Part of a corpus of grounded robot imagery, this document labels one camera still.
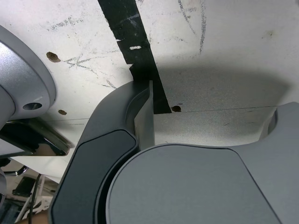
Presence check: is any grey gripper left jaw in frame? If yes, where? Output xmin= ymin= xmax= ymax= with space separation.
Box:
xmin=48 ymin=80 xmax=155 ymax=224

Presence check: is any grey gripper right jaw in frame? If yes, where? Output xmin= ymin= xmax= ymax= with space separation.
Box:
xmin=105 ymin=101 xmax=299 ymax=224

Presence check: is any black metal table clamp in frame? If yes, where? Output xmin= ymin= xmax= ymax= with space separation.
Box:
xmin=0 ymin=119 xmax=72 ymax=157

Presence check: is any black tape strip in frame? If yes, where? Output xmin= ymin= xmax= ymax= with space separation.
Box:
xmin=97 ymin=0 xmax=173 ymax=115

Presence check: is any thin black cable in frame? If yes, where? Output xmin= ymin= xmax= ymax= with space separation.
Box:
xmin=29 ymin=174 xmax=42 ymax=221

